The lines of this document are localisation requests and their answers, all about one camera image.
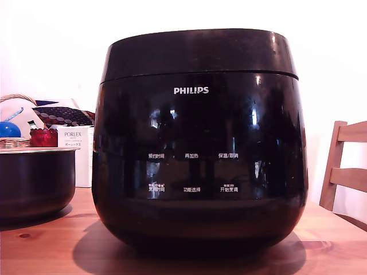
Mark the white bag with blue print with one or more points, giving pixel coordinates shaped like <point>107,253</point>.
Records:
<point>17,111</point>

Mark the black inner cooking pot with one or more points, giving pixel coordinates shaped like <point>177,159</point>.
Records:
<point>34,183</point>

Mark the white Porlex box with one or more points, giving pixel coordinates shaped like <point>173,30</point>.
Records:
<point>77,160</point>

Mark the red glass jar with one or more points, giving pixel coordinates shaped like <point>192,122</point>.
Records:
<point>43,139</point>

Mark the black Philips rice cooker body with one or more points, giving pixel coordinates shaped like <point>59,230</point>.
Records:
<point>198,217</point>

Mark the dark dotted patterned cloth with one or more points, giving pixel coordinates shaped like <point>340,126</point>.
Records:
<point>63,114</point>

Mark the black rice cooker lid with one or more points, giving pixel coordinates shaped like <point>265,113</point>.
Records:
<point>198,51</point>

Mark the blue ball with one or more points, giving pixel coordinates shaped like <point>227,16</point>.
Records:
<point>9,130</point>

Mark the wooden chair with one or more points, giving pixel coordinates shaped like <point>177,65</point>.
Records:
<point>344,176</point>

